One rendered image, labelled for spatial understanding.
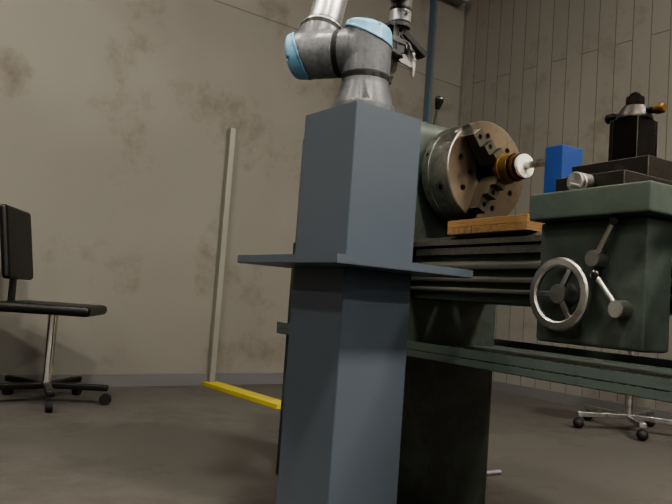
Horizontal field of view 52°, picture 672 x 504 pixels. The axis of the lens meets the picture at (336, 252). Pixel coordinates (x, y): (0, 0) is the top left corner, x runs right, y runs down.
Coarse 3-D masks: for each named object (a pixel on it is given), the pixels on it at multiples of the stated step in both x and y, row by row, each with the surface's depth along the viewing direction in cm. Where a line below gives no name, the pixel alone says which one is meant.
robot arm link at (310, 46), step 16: (320, 0) 173; (336, 0) 174; (320, 16) 169; (336, 16) 172; (304, 32) 168; (320, 32) 166; (288, 48) 168; (304, 48) 166; (320, 48) 164; (288, 64) 169; (304, 64) 167; (320, 64) 166
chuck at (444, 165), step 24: (456, 144) 203; (504, 144) 214; (432, 168) 207; (456, 168) 203; (480, 168) 218; (432, 192) 209; (456, 192) 203; (504, 192) 213; (456, 216) 209; (480, 216) 208
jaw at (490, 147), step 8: (464, 128) 207; (480, 128) 203; (464, 136) 205; (472, 136) 203; (480, 136) 204; (472, 144) 205; (480, 144) 203; (488, 144) 202; (472, 152) 207; (480, 152) 204; (488, 152) 202; (496, 152) 201; (480, 160) 206; (488, 160) 203
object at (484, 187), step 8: (496, 176) 202; (480, 184) 206; (488, 184) 203; (496, 184) 201; (504, 184) 202; (480, 192) 204; (488, 192) 201; (496, 192) 203; (472, 200) 206; (480, 200) 202; (488, 200) 204; (472, 208) 204; (480, 208) 202; (472, 216) 206
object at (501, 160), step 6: (504, 156) 200; (510, 156) 199; (516, 156) 196; (498, 162) 200; (504, 162) 198; (510, 162) 196; (492, 168) 203; (498, 168) 200; (504, 168) 198; (510, 168) 196; (498, 174) 200; (504, 174) 198; (510, 174) 197; (516, 174) 196; (504, 180) 201; (510, 180) 199; (516, 180) 200
